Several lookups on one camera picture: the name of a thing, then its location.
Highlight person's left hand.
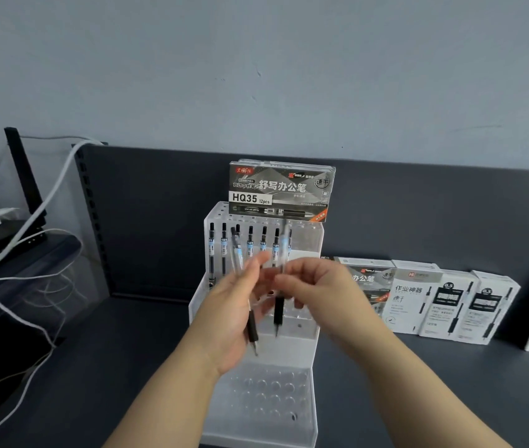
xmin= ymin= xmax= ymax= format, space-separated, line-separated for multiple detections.
xmin=189 ymin=251 xmax=273 ymax=375

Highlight dark grey shelf back panel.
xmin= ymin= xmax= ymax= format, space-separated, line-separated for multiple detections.
xmin=74 ymin=143 xmax=529 ymax=305

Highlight person's left forearm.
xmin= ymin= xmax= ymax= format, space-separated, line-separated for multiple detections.
xmin=102 ymin=332 xmax=229 ymax=448

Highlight person's right hand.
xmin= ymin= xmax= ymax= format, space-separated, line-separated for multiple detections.
xmin=263 ymin=257 xmax=375 ymax=342

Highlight row of standing gel pens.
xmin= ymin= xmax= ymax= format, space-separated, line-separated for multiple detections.
xmin=208 ymin=222 xmax=281 ymax=278

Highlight white pen box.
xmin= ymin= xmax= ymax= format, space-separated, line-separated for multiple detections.
xmin=460 ymin=270 xmax=521 ymax=346
xmin=381 ymin=259 xmax=443 ymax=335
xmin=418 ymin=269 xmax=478 ymax=342

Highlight black router antenna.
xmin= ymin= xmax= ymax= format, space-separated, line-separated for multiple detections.
xmin=4 ymin=127 xmax=47 ymax=230

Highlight thick white cable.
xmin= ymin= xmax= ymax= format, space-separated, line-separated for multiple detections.
xmin=0 ymin=284 xmax=57 ymax=448
xmin=0 ymin=139 xmax=108 ymax=281

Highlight person's right forearm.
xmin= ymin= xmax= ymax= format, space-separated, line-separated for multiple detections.
xmin=319 ymin=316 xmax=513 ymax=448

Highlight black grip clear gel pen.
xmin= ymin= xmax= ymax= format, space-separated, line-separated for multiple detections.
xmin=231 ymin=226 xmax=259 ymax=357
xmin=272 ymin=223 xmax=292 ymax=339

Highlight clear acrylic pen display stand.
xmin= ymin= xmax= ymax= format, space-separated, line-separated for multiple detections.
xmin=188 ymin=202 xmax=325 ymax=448

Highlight grey pen box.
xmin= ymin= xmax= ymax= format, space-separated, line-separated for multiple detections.
xmin=228 ymin=161 xmax=331 ymax=223
xmin=333 ymin=256 xmax=397 ymax=319
xmin=238 ymin=158 xmax=337 ymax=215

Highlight thin white cables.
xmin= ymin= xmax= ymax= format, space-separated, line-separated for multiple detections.
xmin=0 ymin=228 xmax=83 ymax=416

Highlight black side shelf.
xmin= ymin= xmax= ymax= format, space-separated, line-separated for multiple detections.
xmin=0 ymin=219 xmax=83 ymax=350

